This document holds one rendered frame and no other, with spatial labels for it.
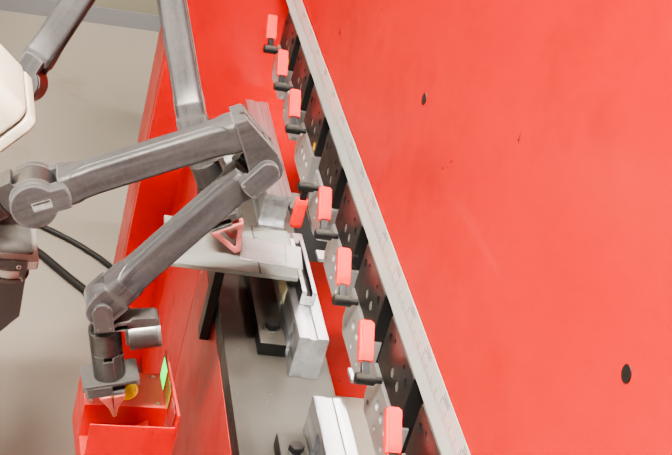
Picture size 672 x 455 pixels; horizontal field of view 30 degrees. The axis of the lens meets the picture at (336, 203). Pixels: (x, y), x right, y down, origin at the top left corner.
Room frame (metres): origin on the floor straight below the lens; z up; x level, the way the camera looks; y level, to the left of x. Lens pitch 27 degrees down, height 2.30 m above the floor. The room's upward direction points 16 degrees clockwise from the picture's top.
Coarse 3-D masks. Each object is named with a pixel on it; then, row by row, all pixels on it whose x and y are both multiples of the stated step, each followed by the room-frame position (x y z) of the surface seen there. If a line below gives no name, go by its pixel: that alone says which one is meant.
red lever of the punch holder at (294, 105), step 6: (294, 90) 2.33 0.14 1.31; (294, 96) 2.32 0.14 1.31; (300, 96) 2.33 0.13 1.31; (294, 102) 2.31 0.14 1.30; (300, 102) 2.32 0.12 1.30; (288, 108) 2.31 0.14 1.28; (294, 108) 2.30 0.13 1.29; (288, 114) 2.29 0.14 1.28; (294, 114) 2.29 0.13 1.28; (294, 120) 2.28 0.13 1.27; (288, 126) 2.26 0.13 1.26; (294, 126) 2.27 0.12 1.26; (300, 126) 2.28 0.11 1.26; (288, 132) 2.26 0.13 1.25; (294, 132) 2.27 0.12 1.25; (300, 132) 2.27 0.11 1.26
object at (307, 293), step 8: (304, 248) 2.27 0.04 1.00; (304, 256) 2.24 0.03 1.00; (304, 264) 2.22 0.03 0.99; (304, 272) 2.20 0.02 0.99; (304, 280) 2.17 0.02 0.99; (312, 280) 2.16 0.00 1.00; (296, 288) 2.15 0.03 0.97; (304, 288) 2.12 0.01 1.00; (312, 288) 2.13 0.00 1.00; (304, 296) 2.11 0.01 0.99; (312, 296) 2.11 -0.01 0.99; (304, 304) 2.11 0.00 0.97; (312, 304) 2.12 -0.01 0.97
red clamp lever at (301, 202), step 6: (300, 186) 2.06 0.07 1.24; (306, 186) 2.07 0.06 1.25; (312, 186) 2.07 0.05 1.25; (318, 186) 2.08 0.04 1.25; (306, 192) 2.07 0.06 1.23; (300, 198) 2.07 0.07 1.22; (306, 198) 2.08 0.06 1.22; (294, 204) 2.08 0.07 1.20; (300, 204) 2.07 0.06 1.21; (306, 204) 2.07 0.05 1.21; (294, 210) 2.07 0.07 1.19; (300, 210) 2.07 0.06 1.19; (294, 216) 2.07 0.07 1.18; (300, 216) 2.07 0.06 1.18; (294, 222) 2.07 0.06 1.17; (300, 222) 2.07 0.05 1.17
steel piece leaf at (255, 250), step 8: (248, 240) 2.24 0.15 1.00; (256, 240) 2.25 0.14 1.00; (248, 248) 2.21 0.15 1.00; (256, 248) 2.22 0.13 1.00; (264, 248) 2.23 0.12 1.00; (272, 248) 2.23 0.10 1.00; (280, 248) 2.24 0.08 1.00; (240, 256) 2.16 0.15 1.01; (248, 256) 2.18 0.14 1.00; (256, 256) 2.19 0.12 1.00; (264, 256) 2.19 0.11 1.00; (272, 256) 2.20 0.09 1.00; (280, 256) 2.21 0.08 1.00; (280, 264) 2.18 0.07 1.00
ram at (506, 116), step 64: (320, 0) 2.45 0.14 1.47; (384, 0) 2.03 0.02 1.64; (448, 0) 1.73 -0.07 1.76; (512, 0) 1.51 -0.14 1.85; (576, 0) 1.35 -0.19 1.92; (640, 0) 1.21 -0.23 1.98; (384, 64) 1.93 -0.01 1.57; (448, 64) 1.66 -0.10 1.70; (512, 64) 1.45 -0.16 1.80; (576, 64) 1.29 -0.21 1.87; (640, 64) 1.17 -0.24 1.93; (384, 128) 1.84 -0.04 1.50; (448, 128) 1.58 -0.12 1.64; (512, 128) 1.39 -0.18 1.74; (576, 128) 1.24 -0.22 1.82; (640, 128) 1.13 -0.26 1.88; (384, 192) 1.75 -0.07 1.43; (448, 192) 1.51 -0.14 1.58; (512, 192) 1.33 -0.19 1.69; (576, 192) 1.20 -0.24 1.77; (640, 192) 1.08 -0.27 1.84; (448, 256) 1.45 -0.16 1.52; (512, 256) 1.28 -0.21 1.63; (576, 256) 1.15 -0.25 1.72; (640, 256) 1.04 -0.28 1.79; (448, 320) 1.38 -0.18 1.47; (512, 320) 1.23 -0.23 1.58; (576, 320) 1.10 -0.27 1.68; (640, 320) 1.00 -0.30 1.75; (448, 384) 1.32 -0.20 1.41; (512, 384) 1.17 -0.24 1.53; (576, 384) 1.06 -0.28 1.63; (640, 384) 0.96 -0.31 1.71; (448, 448) 1.26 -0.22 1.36; (512, 448) 1.12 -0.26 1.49; (576, 448) 1.01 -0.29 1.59; (640, 448) 0.93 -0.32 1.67
